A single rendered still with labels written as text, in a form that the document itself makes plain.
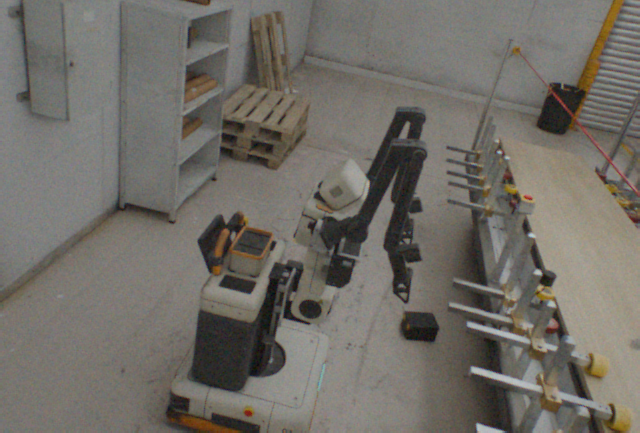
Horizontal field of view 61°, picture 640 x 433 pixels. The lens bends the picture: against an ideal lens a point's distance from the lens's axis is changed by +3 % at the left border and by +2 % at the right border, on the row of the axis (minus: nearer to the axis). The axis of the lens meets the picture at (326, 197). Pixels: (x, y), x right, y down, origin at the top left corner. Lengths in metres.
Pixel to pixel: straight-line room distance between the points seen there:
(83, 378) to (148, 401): 0.36
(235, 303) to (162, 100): 2.01
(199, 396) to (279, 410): 0.37
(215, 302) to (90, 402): 0.93
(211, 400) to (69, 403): 0.72
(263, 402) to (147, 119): 2.24
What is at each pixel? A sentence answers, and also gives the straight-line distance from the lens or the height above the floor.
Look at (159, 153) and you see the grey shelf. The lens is 4.06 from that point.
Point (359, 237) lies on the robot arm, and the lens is 1.99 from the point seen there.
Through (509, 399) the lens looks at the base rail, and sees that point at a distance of 2.39.
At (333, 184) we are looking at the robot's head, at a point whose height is 1.34.
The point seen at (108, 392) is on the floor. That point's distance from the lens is 3.01.
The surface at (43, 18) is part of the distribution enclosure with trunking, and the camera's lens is 3.09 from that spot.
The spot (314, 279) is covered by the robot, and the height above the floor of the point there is 0.88.
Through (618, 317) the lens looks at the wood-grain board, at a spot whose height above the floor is 0.90.
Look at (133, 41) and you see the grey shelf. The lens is 3.91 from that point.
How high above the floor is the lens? 2.21
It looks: 26 degrees down
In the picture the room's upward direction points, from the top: 12 degrees clockwise
